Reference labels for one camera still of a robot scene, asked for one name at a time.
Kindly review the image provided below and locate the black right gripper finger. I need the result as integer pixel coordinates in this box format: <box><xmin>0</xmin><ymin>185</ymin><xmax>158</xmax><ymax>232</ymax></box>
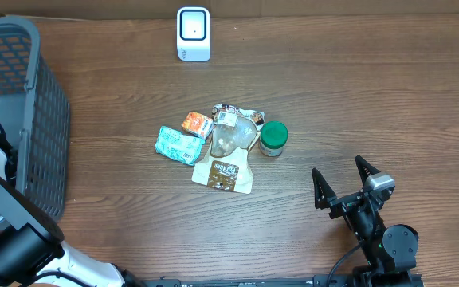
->
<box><xmin>312</xmin><ymin>168</ymin><xmax>337</xmax><ymax>209</ymax></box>
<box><xmin>355</xmin><ymin>155</ymin><xmax>380</xmax><ymax>184</ymax></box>

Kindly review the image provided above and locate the teal tissue pack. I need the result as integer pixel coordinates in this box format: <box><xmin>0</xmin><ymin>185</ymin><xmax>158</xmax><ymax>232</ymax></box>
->
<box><xmin>155</xmin><ymin>126</ymin><xmax>205</xmax><ymax>166</ymax></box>

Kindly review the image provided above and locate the green lid jar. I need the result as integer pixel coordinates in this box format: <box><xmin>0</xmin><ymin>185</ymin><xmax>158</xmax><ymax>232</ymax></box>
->
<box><xmin>259</xmin><ymin>121</ymin><xmax>288</xmax><ymax>157</ymax></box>

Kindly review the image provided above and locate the grey plastic basket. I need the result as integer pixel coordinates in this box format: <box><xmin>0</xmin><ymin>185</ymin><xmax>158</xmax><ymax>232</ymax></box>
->
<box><xmin>0</xmin><ymin>16</ymin><xmax>70</xmax><ymax>220</ymax></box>

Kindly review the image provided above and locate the orange snack packet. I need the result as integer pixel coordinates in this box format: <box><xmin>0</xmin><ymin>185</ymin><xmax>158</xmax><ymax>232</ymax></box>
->
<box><xmin>181</xmin><ymin>112</ymin><xmax>214</xmax><ymax>140</ymax></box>

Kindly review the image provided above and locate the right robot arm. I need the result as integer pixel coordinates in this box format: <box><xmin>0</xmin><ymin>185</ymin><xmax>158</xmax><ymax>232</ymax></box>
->
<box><xmin>312</xmin><ymin>155</ymin><xmax>424</xmax><ymax>287</ymax></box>

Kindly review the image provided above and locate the brown white snack pouch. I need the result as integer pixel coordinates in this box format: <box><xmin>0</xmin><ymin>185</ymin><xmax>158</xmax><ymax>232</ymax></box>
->
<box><xmin>191</xmin><ymin>103</ymin><xmax>265</xmax><ymax>194</ymax></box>

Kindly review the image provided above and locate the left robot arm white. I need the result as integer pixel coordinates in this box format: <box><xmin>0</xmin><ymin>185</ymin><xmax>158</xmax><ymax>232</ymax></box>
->
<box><xmin>0</xmin><ymin>125</ymin><xmax>143</xmax><ymax>287</ymax></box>

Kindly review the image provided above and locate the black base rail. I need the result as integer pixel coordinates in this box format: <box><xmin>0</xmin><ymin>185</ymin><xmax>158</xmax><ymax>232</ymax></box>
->
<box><xmin>69</xmin><ymin>274</ymin><xmax>425</xmax><ymax>287</ymax></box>

